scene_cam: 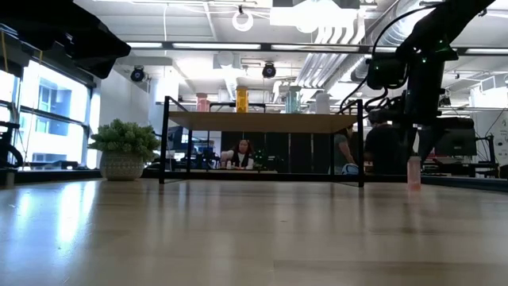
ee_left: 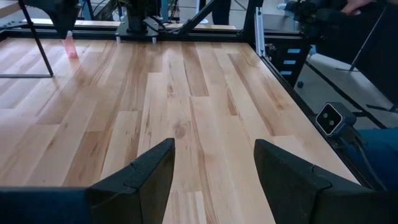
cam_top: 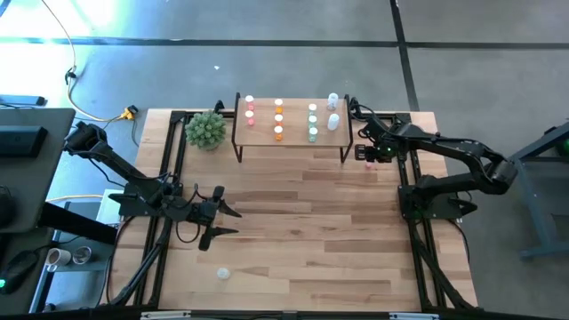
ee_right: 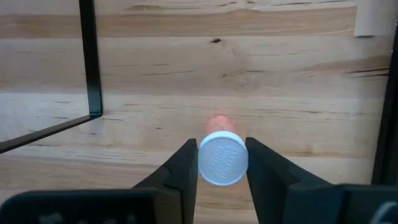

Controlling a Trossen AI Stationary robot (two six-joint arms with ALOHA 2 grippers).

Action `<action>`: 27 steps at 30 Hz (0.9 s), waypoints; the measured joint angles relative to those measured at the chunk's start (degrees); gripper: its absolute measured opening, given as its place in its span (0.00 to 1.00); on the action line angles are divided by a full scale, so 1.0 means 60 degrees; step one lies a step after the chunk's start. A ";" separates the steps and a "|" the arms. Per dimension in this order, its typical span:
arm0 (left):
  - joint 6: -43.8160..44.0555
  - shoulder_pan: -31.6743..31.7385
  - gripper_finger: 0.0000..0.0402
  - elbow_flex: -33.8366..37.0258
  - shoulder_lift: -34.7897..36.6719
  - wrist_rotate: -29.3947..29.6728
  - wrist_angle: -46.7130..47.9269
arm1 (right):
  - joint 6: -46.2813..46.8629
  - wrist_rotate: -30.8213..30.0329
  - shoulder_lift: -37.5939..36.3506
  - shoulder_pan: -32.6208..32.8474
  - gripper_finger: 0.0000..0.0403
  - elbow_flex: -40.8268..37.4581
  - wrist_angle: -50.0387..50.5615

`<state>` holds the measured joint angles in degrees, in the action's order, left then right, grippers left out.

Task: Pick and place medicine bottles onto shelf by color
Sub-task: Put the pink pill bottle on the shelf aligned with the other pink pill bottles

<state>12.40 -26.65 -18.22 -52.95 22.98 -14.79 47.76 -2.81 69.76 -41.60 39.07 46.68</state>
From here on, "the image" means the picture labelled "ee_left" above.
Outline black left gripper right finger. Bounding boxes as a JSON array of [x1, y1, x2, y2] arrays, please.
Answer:
[[253, 139, 332, 224]]

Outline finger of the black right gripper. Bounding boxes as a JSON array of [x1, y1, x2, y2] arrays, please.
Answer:
[[24, 0, 81, 40]]

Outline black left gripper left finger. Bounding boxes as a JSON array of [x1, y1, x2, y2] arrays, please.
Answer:
[[86, 138, 176, 224]]

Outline pink medicine bottle white cap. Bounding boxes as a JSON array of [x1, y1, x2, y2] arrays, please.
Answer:
[[61, 30, 79, 60]]

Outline person's leg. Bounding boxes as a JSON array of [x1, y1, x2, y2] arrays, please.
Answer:
[[343, 127, 398, 191]]

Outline black control box blue labels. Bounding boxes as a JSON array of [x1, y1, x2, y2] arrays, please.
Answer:
[[266, 37, 312, 88]]

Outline person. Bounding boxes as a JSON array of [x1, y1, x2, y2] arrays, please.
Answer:
[[285, 0, 398, 106]]

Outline person's hand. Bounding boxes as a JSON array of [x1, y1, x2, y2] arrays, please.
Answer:
[[340, 0, 374, 16]]

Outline wooden shelf black metal frame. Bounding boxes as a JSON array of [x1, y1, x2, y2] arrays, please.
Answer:
[[0, 0, 54, 78]]

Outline small stereo camera box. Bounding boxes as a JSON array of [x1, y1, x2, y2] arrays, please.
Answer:
[[315, 101, 358, 138]]

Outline black camera cable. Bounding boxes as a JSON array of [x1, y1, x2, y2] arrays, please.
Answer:
[[351, 133, 386, 191]]

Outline silver aluminium frame post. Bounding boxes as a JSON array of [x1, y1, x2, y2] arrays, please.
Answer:
[[254, 6, 266, 57]]

